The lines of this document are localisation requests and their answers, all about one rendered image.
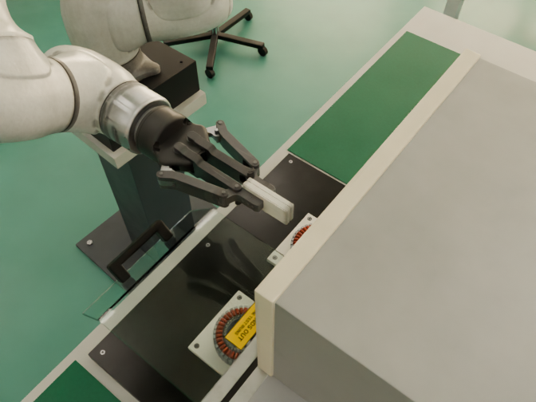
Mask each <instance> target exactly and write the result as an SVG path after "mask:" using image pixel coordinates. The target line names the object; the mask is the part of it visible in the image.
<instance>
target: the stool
mask: <svg viewBox="0 0 536 402"><path fill-rule="evenodd" d="M244 18H245V19H246V20H247V21H249V20H251V19H252V18H253V14H252V13H251V12H250V10H249V9H247V8H245V9H244V10H242V11H241V12H239V13H238V14H236V15H235V16H234V17H232V18H231V19H230V20H228V21H227V22H225V23H224V24H222V25H221V26H220V27H218V26H217V27H215V28H214V29H212V30H209V31H207V32H206V33H200V34H197V35H194V36H190V37H183V38H178V39H173V40H166V41H163V42H164V44H165V45H168V46H171V45H180V44H185V43H189V42H194V41H203V40H208V39H211V41H210V46H209V51H208V56H207V64H206V70H205V74H206V75H207V77H209V78H210V79H211V78H213V77H214V76H215V71H214V70H213V68H214V63H215V55H216V49H217V44H218V39H219V40H224V41H229V42H233V43H236V44H240V45H245V46H249V47H253V48H256V49H258V53H259V54H260V55H261V56H263V57H264V56H266V55H267V54H268V50H267V48H266V47H265V43H264V42H261V41H255V40H252V39H249V38H244V37H239V36H235V35H232V34H228V33H225V32H226V31H228V30H229V29H230V28H231V27H232V26H234V25H235V24H237V23H238V22H240V21H241V20H243V19H244Z"/></svg>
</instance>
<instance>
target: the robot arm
mask: <svg viewBox="0 0 536 402"><path fill-rule="evenodd" d="M60 8H61V17H62V20H63V23H64V26H65V30H66V33H67V34H68V37H69V40H70V42H71V44H72V45H58V46H55V47H53V48H51V49H49V50H47V51H46V52H45V53H43V52H42V51H41V50H40V49H39V48H38V47H37V45H36V43H35V41H34V37H33V36H32V35H30V34H28V33H27V32H25V31H24V30H22V29H20V28H19V27H18V26H17V25H16V24H15V22H14V21H13V19H12V17H11V16H10V13H9V11H8V8H7V5H6V0H0V144H4V143H13V142H21V141H27V140H35V139H39V138H42V137H44V136H48V135H51V134H55V133H60V132H80V133H88V134H93V135H96V134H97V133H101V134H104V135H106V136H107V137H108V138H109V139H110V140H113V141H115V142H117V143H118V144H119V145H121V146H122V147H124V148H126V149H127V150H129V151H130V152H132V153H135V154H144V155H145V156H147V157H148V158H149V159H151V160H153V161H154V162H156V163H158V164H159V166H160V168H161V169H160V171H158V172H157V173H156V176H157V179H158V182H159V186H160V188H162V189H169V190H177V191H181V192H183V193H185V194H188V195H191V196H194V197H196V198H198V199H201V200H204V201H207V202H209V203H213V204H214V205H217V206H220V207H223V208H226V207H229V205H230V203H233V202H235V204H236V205H240V204H241V203H243V204H244V205H246V206H247V207H249V208H250V209H251V210H253V211H256V212H260V210H263V211H265V212H266V213H268V214H269V215H271V216H273V217H274V218H276V219H277V220H279V221H280V222H282V223H284V224H285V225H287V224H288V223H289V222H290V221H291V220H292V219H293V217H294V205H293V204H292V203H291V202H290V201H288V200H286V199H284V198H282V197H281V196H280V195H278V194H276V193H275V187H274V186H273V185H272V184H270V183H268V182H266V181H265V180H264V179H262V178H260V177H259V176H260V167H259V161H258V160H257V159H256V158H255V157H254V156H253V155H252V154H251V153H250V152H249V151H248V150H247V149H246V148H245V147H244V146H243V145H242V144H241V143H240V142H239V141H238V140H237V139H236V138H235V137H234V136H233V135H232V134H231V133H229V132H228V131H227V127H226V125H225V123H224V121H223V120H217V121H216V126H212V127H209V128H205V127H204V126H203V125H201V124H193V123H192V122H191V121H189V119H188V118H186V117H185V116H184V115H182V114H181V113H179V112H177V111H176V110H174V109H173V108H171V105H170V103H169V102H168V100H167V99H165V98H164V97H162V96H161V95H159V94H157V93H155V92H153V91H152V90H151V89H149V88H148V87H147V86H145V85H143V84H141V83H139V82H138V81H141V80H143V79H144V78H146V77H150V76H154V75H156V74H158V73H160V66H159V65H158V64H157V63H155V62H153V61H151V60H150V59H149V58H148V57H147V56H146V55H145V54H144V53H142V51H141V48H140V47H141V46H142V45H144V44H146V43H148V42H150V41H166V40H173V39H178V38H183V37H190V36H194V35H197V34H202V33H205V32H207V31H209V30H212V29H214V28H215V27H217V26H219V25H221V24H222V23H223V22H225V21H226V20H227V19H228V16H229V15H230V14H231V12H232V9H233V0H60ZM209 137H211V138H213V139H214V140H215V142H216V143H218V142H219V143H220V144H221V145H222V147H223V148H224V149H225V150H226V151H227V152H228V153H229V154H230V155H231V156H232V157H233V158H234V159H233V158H231V157H229V156H228V155H226V154H225V153H223V152H221V151H220V150H218V149H217V148H216V146H214V145H213V144H212V143H211V142H210V139H209ZM178 171H185V172H189V173H190V174H192V175H193V176H194V177H196V178H200V179H202V180H200V179H196V178H194V177H191V176H189V175H185V174H183V173H181V172H178ZM203 180H204V181H205V182H204V181H203ZM235 180H236V181H235ZM241 184H242V185H243V187H242V185H241Z"/></svg>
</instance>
